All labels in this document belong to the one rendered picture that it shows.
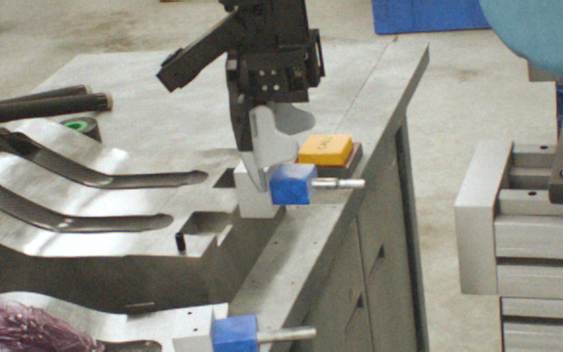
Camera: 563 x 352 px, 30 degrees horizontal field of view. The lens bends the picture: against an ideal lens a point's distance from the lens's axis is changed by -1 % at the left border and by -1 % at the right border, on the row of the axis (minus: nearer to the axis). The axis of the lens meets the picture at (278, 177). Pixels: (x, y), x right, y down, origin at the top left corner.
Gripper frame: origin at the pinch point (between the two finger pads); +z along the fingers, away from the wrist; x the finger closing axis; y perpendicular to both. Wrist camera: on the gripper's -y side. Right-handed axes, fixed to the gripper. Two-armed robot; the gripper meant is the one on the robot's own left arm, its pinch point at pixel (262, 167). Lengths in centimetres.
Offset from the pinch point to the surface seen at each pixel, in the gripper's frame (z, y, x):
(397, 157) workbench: 34, -2, 73
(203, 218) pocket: 7.0, -8.5, 1.7
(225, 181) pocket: 7.3, -9.2, 11.4
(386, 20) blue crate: 88, -54, 317
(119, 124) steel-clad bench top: 15, -41, 47
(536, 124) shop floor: 95, 12, 223
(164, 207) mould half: 6.0, -13.4, 2.5
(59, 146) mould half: 3.4, -32.1, 14.2
